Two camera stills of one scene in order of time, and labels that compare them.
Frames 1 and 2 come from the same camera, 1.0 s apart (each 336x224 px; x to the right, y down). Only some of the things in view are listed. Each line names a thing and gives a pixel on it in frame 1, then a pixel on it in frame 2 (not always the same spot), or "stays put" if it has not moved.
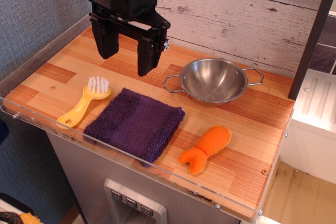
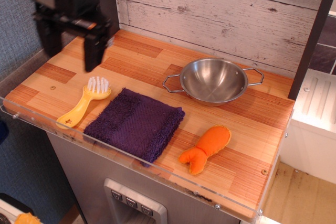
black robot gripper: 128,0 -> 84,3
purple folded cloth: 136,126 stays put
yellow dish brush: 97,88 stays put
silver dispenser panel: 128,205 stays put
